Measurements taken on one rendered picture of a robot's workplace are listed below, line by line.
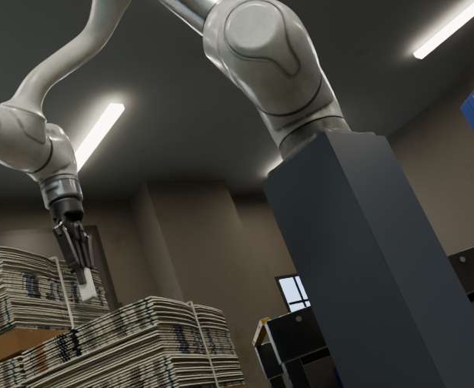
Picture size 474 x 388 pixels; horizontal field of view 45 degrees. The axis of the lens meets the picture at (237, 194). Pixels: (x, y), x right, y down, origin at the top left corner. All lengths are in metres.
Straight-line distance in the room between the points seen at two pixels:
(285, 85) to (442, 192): 6.85
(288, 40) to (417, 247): 0.44
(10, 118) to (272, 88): 0.56
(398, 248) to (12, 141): 0.80
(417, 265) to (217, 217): 5.94
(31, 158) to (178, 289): 4.99
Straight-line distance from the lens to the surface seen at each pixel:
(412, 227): 1.13
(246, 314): 6.58
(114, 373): 1.07
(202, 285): 6.37
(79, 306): 1.41
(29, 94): 1.34
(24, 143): 1.29
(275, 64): 1.01
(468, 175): 7.67
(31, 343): 1.23
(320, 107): 1.18
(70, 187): 1.38
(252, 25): 1.01
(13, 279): 1.27
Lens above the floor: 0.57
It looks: 21 degrees up
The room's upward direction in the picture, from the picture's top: 21 degrees counter-clockwise
